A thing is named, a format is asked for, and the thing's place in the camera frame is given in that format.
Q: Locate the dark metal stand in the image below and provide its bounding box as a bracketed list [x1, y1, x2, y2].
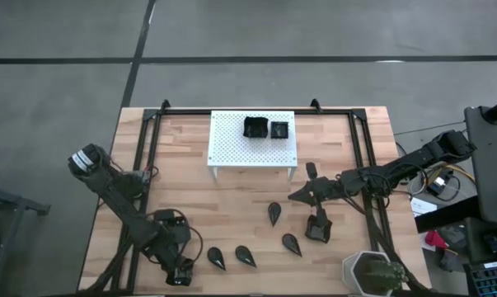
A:
[0, 163, 52, 297]

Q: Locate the thin black floor cable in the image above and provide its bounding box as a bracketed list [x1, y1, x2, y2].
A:
[393, 120, 467, 136]

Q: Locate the white perforated metal shelf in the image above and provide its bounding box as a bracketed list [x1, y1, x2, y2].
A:
[206, 110, 298, 182]

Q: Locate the backlit keyboard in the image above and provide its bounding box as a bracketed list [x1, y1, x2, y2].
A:
[463, 259, 497, 297]

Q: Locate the white hexagonal plant pot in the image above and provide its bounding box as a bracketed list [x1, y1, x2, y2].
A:
[341, 250, 404, 297]

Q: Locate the red floor object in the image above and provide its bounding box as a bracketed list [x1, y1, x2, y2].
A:
[424, 229, 450, 252]

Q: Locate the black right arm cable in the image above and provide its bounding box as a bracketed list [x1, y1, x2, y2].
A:
[341, 172, 393, 215]

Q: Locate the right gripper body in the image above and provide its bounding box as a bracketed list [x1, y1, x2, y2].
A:
[306, 161, 340, 228]

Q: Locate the teardrop black plate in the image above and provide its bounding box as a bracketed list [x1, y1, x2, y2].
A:
[267, 201, 283, 228]
[282, 233, 303, 258]
[234, 245, 258, 268]
[207, 246, 227, 271]

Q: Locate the small square black plate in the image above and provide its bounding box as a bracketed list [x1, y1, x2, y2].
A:
[270, 120, 290, 140]

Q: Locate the wavy square black plate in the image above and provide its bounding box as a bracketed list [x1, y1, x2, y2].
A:
[165, 266, 195, 287]
[242, 115, 270, 139]
[305, 214, 334, 244]

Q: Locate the yellow cable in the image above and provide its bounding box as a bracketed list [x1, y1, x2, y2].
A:
[423, 163, 476, 185]

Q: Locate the green cactus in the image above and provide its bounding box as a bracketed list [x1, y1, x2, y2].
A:
[357, 259, 408, 290]

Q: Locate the black beam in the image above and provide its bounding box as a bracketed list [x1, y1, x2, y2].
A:
[415, 196, 480, 234]

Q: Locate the black aluminium table frame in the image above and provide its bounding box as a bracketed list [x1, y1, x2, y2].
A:
[81, 98, 429, 297]

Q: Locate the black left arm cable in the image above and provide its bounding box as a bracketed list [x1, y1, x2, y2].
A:
[143, 207, 204, 265]

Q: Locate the white paper sheet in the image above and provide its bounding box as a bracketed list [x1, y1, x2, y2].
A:
[410, 196, 438, 218]

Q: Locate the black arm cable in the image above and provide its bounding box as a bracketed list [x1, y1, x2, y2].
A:
[143, 207, 204, 265]
[341, 172, 393, 215]

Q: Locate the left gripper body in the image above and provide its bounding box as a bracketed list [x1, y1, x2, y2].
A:
[160, 240, 195, 276]

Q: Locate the silver power adapter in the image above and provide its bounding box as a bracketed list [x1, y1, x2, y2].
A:
[424, 175, 450, 198]

